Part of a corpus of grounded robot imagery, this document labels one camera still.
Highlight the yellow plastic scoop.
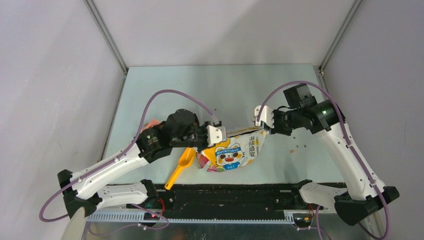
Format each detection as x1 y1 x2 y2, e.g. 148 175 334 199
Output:
164 148 197 191

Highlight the cat food bag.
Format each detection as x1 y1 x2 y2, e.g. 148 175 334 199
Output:
197 127 269 173

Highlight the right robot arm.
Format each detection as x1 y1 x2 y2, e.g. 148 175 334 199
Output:
271 81 400 226

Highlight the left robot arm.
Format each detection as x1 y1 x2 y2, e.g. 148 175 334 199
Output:
57 109 223 218

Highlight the pink cat bowl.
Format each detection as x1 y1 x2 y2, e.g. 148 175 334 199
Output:
140 119 164 135

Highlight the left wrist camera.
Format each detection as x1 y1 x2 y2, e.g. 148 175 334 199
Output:
206 121 227 148

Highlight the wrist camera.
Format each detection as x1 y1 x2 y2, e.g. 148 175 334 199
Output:
206 121 227 148
251 105 275 129

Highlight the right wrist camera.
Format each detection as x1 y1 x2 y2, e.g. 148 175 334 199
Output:
251 105 275 129

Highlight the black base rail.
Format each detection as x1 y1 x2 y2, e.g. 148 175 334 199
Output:
141 183 313 221

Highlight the aluminium frame rail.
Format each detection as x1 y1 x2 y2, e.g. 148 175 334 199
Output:
76 188 379 226

